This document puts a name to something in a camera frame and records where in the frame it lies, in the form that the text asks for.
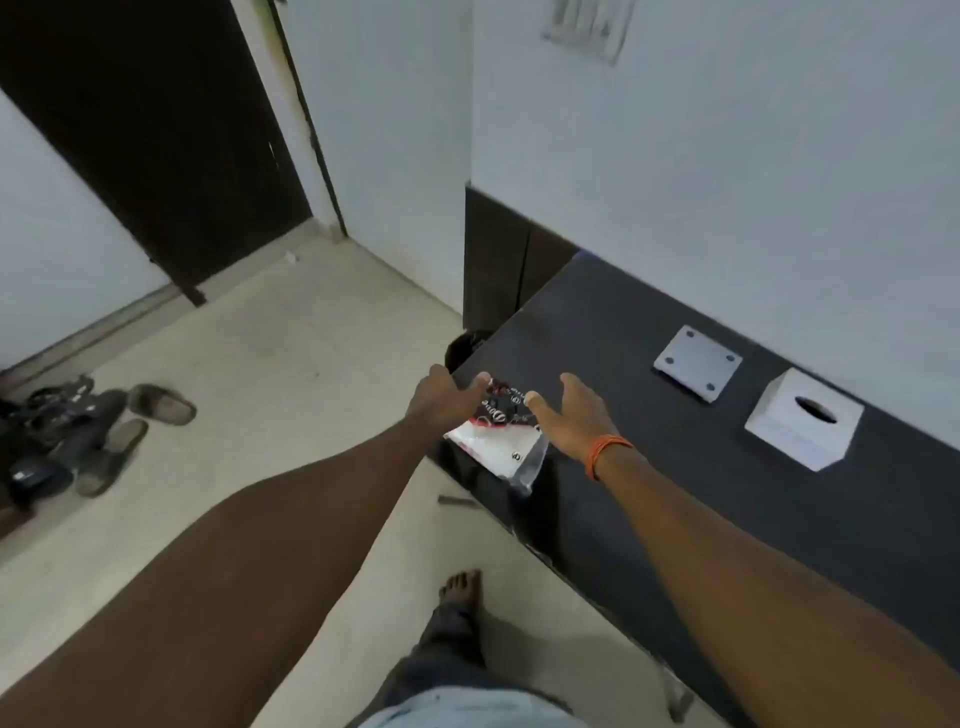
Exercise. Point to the person's right hand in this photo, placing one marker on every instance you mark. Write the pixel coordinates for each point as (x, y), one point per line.
(585, 424)

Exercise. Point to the person's left hand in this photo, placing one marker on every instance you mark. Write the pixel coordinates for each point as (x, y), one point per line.
(442, 401)

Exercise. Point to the person's left foot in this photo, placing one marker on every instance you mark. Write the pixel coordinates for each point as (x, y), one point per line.
(461, 586)

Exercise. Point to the person's right forearm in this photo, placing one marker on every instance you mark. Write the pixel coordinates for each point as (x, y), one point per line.
(750, 585)

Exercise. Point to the white square base plate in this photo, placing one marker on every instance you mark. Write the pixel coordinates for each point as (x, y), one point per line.
(697, 364)

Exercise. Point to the white wall switch panel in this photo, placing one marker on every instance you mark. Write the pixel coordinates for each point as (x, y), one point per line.
(592, 26)

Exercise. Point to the light patterned shirt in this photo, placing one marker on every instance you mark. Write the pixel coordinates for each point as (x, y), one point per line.
(465, 712)

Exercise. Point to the dark blue slide sandal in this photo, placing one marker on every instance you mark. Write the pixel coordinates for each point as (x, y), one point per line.
(67, 442)

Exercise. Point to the dark wooden door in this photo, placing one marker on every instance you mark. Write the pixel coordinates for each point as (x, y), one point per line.
(150, 112)

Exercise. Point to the clear plastic tissue packet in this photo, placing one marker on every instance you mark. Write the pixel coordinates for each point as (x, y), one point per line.
(502, 409)

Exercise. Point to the black trash bin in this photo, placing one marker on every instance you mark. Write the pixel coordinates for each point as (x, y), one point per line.
(465, 349)

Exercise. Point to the orange thread wristband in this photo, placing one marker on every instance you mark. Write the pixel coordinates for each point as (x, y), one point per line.
(604, 450)

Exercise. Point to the white door frame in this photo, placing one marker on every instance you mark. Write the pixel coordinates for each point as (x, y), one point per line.
(291, 112)

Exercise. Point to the dark grey trousers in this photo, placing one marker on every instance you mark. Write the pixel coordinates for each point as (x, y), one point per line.
(442, 652)

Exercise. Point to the white tissue box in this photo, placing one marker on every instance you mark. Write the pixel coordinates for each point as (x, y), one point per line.
(795, 435)

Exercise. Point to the black table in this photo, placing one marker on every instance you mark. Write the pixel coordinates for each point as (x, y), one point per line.
(495, 255)

